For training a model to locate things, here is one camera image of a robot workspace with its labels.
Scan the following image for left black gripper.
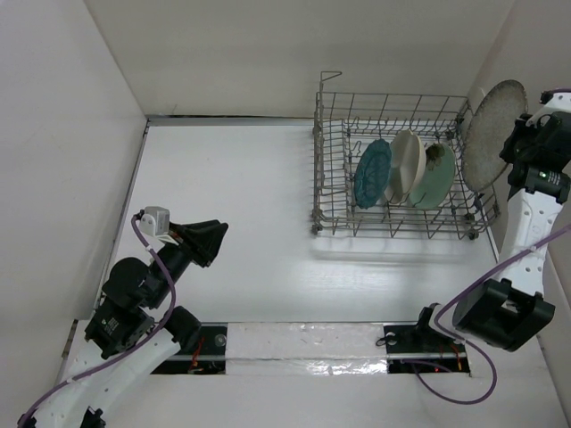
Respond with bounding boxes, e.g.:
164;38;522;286
147;218;228;307

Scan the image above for speckled brown round plate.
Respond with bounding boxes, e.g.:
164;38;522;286
461;79;527;193

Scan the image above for light green flower plate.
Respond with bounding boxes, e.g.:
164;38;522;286
409;143;455;210

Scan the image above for cream lobed plate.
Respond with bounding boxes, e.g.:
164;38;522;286
385;129;426;205

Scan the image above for teal scalloped plate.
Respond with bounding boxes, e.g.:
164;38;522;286
353;138;393;210

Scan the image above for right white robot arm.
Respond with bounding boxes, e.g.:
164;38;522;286
412;108;570;352

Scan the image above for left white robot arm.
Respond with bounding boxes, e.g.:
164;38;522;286
17;207;228;427

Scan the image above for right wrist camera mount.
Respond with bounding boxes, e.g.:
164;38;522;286
536;88;570;121

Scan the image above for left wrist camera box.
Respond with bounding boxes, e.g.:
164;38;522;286
135;206;170;237

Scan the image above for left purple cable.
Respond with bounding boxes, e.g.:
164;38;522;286
17;216;176;428

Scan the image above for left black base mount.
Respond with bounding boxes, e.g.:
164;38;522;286
152;323;228;375

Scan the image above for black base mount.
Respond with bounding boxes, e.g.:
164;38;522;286
152;323;228;375
376;324;470;375

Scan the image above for grey wire dish rack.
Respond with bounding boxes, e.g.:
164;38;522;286
311;70;501;240

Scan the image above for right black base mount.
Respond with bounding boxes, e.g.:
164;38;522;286
376;324;470;375

